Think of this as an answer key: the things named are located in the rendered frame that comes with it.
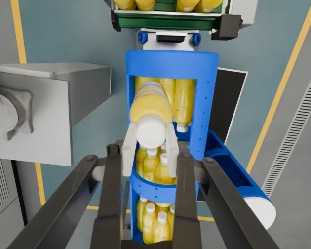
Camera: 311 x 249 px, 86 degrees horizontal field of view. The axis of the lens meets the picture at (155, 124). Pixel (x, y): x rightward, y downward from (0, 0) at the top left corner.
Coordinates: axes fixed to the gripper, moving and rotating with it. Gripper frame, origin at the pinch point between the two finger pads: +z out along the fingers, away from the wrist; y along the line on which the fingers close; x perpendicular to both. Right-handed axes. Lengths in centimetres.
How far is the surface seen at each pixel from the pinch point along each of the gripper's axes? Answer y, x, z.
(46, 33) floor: -96, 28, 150
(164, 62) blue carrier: 2.5, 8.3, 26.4
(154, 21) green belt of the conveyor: 0, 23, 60
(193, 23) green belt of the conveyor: 15, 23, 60
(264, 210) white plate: 58, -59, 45
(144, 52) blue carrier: -2.3, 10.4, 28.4
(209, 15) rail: 19, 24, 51
